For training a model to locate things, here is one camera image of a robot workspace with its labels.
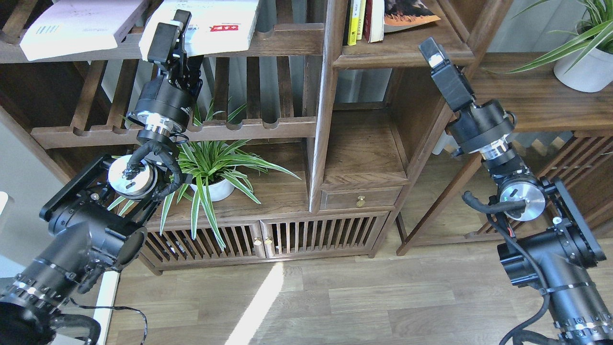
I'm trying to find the pale pink white book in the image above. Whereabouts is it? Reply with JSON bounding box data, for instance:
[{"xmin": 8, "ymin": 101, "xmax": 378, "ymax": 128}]
[{"xmin": 20, "ymin": 0, "xmax": 148, "ymax": 61}]

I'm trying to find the dark red upright book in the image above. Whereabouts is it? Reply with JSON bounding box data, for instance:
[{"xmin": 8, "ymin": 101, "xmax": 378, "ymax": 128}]
[{"xmin": 362, "ymin": 0, "xmax": 373, "ymax": 42}]

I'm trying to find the white board on floor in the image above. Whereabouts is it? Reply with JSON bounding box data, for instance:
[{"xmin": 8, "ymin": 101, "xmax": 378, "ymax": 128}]
[{"xmin": 93, "ymin": 271, "xmax": 120, "ymax": 345}]

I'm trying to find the slatted cabinet door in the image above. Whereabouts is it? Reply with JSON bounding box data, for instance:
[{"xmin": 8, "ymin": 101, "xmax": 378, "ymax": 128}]
[
  {"xmin": 261, "ymin": 212, "xmax": 388, "ymax": 260},
  {"xmin": 139, "ymin": 221, "xmax": 266, "ymax": 275}
]

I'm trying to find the dark wooden side table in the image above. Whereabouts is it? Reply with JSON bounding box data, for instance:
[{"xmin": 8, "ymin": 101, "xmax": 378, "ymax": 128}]
[{"xmin": 396, "ymin": 53, "xmax": 612, "ymax": 255}]

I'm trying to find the grey white cabinet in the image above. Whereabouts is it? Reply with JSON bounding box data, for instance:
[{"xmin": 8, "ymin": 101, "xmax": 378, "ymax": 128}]
[{"xmin": 0, "ymin": 108, "xmax": 70, "ymax": 278}]

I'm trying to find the spider plant white pot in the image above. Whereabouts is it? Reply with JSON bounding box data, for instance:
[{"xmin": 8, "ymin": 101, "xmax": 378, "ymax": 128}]
[
  {"xmin": 510, "ymin": 0, "xmax": 613, "ymax": 92},
  {"xmin": 106, "ymin": 98, "xmax": 302, "ymax": 251}
]

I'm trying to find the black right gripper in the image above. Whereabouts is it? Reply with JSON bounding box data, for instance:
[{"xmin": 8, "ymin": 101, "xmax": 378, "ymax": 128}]
[{"xmin": 419, "ymin": 37, "xmax": 475, "ymax": 112}]

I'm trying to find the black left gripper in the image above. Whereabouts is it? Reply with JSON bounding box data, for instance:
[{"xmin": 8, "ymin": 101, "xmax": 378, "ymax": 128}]
[{"xmin": 147, "ymin": 9, "xmax": 202, "ymax": 92}]

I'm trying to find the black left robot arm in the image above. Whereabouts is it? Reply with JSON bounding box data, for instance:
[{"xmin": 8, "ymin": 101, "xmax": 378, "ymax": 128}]
[{"xmin": 1, "ymin": 10, "xmax": 202, "ymax": 345}]

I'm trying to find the white book red stamp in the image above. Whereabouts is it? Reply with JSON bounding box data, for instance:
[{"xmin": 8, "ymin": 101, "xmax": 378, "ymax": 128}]
[{"xmin": 139, "ymin": 0, "xmax": 259, "ymax": 60}]

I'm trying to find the right slatted cabinet door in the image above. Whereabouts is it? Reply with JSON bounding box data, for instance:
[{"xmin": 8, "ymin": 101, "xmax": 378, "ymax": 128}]
[{"xmin": 261, "ymin": 212, "xmax": 388, "ymax": 260}]

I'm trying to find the cream thin upright book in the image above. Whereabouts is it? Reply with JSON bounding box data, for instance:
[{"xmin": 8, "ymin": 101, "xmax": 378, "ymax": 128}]
[{"xmin": 356, "ymin": 0, "xmax": 366, "ymax": 41}]

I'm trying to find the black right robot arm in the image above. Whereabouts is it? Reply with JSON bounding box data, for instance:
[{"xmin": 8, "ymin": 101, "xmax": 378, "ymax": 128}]
[{"xmin": 419, "ymin": 37, "xmax": 613, "ymax": 345}]

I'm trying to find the yellow upright book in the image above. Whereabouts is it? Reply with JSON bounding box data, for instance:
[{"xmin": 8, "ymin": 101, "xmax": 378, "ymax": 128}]
[{"xmin": 344, "ymin": 0, "xmax": 361, "ymax": 46}]

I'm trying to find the dark wooden bookshelf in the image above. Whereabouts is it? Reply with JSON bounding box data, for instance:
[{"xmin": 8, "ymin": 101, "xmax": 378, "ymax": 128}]
[{"xmin": 0, "ymin": 0, "xmax": 515, "ymax": 276}]

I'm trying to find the red planet cover book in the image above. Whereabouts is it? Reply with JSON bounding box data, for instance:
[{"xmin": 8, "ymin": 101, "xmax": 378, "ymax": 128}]
[{"xmin": 370, "ymin": 0, "xmax": 441, "ymax": 43}]

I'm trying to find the left slatted cabinet door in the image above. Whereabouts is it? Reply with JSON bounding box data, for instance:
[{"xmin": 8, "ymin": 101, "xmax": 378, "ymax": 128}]
[{"xmin": 139, "ymin": 221, "xmax": 266, "ymax": 275}]

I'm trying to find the right spider plant white pot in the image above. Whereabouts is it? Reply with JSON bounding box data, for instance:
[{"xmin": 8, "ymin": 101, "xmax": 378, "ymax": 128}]
[{"xmin": 510, "ymin": 0, "xmax": 613, "ymax": 92}]

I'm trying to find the small wooden drawer brass knob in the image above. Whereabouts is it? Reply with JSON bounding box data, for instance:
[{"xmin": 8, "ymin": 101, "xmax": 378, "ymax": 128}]
[{"xmin": 320, "ymin": 186, "xmax": 401, "ymax": 210}]

